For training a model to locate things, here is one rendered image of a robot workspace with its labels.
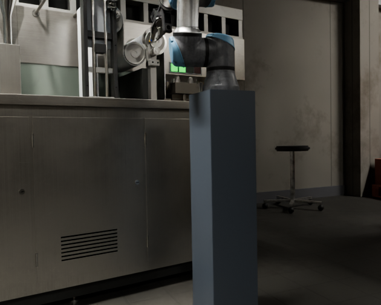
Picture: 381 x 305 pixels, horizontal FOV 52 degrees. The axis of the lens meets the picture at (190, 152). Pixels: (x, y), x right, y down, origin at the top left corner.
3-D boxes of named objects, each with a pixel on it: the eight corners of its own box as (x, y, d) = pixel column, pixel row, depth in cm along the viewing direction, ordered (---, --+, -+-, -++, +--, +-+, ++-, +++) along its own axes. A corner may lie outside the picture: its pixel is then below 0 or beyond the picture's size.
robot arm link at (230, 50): (239, 66, 154) (238, 31, 153) (205, 65, 151) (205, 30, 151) (230, 71, 166) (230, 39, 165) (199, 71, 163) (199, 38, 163)
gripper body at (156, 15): (162, 20, 208) (170, 0, 200) (167, 29, 203) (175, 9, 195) (149, 17, 204) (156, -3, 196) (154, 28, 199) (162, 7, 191)
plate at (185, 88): (175, 92, 215) (175, 81, 215) (144, 100, 249) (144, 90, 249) (199, 94, 223) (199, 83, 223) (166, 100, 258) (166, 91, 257)
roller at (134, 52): (124, 63, 203) (124, 40, 203) (107, 71, 225) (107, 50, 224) (146, 65, 209) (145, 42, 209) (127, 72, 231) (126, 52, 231)
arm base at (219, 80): (246, 91, 155) (246, 66, 155) (213, 89, 149) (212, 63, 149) (228, 95, 169) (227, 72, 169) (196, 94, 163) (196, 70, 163)
